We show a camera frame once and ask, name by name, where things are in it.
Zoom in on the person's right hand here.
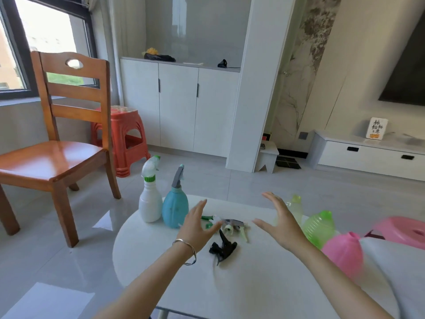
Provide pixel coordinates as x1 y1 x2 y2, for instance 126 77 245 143
253 192 311 252

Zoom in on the person's left hand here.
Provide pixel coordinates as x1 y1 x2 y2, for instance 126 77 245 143
174 199 224 255

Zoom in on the person's right forearm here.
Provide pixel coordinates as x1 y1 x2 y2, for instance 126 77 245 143
286 240 396 319

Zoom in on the person's left forearm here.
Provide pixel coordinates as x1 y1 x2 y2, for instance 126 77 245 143
95 242 197 319

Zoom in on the green white spray trigger head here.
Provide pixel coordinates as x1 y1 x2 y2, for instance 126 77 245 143
201 215 222 230

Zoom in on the grey white spray trigger head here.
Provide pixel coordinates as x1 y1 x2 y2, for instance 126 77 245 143
220 218 250 243

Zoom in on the black spray trigger head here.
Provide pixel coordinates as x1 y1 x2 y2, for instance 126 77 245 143
209 229 238 266

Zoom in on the pale yellow-green plastic bottle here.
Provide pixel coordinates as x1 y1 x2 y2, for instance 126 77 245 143
285 195 303 227

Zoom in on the blue spray bottle grey nozzle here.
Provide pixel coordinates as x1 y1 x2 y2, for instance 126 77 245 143
162 164 189 229

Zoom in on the bright green plastic bottle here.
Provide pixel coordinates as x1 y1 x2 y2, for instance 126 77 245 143
301 210 336 250

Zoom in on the black grid mat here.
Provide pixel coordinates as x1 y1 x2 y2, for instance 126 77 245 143
274 155 302 171

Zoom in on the white spray bottle green collar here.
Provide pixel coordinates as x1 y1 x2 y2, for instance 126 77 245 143
138 155 163 223

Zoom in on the small white step stool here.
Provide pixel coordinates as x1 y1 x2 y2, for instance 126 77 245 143
254 141 280 174

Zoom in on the pink plastic bottle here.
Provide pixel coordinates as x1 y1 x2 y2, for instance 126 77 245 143
321 232 365 282

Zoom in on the white three-door cabinet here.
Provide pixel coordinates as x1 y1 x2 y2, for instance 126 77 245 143
119 56 241 159

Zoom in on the low white drawer cabinet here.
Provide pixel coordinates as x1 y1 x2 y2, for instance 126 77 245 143
305 129 425 182

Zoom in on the red plastic stool stack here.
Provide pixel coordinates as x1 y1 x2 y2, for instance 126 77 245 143
90 105 152 178

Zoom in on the pink plastic stool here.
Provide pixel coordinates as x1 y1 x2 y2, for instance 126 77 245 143
365 216 425 251

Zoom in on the white cloth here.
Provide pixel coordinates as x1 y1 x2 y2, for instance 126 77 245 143
359 237 425 319

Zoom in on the white sign with orange print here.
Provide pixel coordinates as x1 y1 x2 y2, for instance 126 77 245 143
367 117 388 141

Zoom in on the brown wooden chair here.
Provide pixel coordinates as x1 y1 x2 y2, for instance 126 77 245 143
0 51 122 248

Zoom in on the black plastic bag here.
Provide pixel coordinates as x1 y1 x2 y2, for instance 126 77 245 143
143 52 177 63

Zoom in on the black television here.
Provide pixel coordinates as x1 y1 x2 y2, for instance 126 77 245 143
378 11 425 107

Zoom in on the white sheer curtain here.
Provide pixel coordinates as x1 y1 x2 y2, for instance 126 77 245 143
87 0 147 107

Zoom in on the black-framed window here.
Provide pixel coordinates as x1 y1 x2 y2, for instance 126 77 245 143
0 0 101 101

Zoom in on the silver bracelet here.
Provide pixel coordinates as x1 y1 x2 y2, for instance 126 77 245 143
172 239 197 266

